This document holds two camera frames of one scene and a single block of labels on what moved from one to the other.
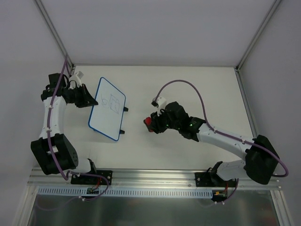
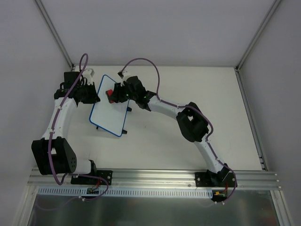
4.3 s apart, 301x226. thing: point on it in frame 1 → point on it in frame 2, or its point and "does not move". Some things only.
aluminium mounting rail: x=137 y=179 does not move
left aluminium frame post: x=42 y=10 does not move
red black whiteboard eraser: x=147 y=121 → x=109 y=93
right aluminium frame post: x=257 y=36 does not move
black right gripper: x=156 y=123 → x=120 y=92
